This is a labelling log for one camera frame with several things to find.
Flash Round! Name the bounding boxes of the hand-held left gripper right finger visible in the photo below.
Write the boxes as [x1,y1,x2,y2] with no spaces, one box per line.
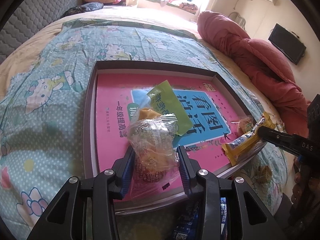
[176,145,287,240]

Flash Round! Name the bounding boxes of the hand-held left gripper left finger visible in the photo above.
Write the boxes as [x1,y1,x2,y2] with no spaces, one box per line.
[26,146,137,240]

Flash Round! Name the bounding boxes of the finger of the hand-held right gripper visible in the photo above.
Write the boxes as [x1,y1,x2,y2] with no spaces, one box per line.
[257,126,320,157]

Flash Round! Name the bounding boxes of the green label cake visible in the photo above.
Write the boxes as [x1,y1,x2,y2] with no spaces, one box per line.
[235,115,255,135]

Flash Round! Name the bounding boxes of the clear pastry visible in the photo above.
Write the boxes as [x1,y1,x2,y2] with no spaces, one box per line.
[124,114,187,204]

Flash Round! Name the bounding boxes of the yellow snack packet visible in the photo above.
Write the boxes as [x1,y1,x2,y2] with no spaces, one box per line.
[222,112,275,167]

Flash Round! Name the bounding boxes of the shallow cardboard box tray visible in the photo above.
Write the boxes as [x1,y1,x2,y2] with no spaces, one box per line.
[82,60,269,217]

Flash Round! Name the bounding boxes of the blue biscuit packet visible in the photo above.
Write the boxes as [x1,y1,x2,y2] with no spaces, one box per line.
[171,196,228,240]

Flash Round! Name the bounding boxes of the green pastry packet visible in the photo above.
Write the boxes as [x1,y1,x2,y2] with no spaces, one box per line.
[134,79,193,137]

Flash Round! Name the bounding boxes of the person's right hand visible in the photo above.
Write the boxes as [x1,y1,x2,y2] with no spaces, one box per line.
[294,159,304,202]

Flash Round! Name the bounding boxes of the small brown wrapped candy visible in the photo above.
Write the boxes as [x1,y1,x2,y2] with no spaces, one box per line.
[256,166,274,184]

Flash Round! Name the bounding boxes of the pink book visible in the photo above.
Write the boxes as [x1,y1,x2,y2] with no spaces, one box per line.
[95,73,253,202]

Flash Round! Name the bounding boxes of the black television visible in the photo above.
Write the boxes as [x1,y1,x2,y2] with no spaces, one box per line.
[268,23,307,65]

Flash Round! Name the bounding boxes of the red quilt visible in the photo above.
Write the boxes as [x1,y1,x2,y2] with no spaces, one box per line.
[197,10,312,130]

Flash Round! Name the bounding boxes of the cartoon cat printed blanket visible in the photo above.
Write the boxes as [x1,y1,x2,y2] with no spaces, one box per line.
[0,20,288,240]

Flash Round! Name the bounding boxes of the floral patterned cloth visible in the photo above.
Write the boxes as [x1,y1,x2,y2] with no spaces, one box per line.
[179,2,199,14]

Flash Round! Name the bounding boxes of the beige bed sheet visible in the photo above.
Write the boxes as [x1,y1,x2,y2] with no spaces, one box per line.
[0,5,308,205]

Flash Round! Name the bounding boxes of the dark patterned cloth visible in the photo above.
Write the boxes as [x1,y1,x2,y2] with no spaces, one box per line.
[61,2,104,18]

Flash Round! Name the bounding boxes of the grey quilted headboard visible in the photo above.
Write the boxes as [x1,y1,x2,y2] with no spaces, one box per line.
[0,0,85,64]

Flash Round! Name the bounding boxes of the white wall cable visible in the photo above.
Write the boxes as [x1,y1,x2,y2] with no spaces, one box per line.
[229,11,247,27]

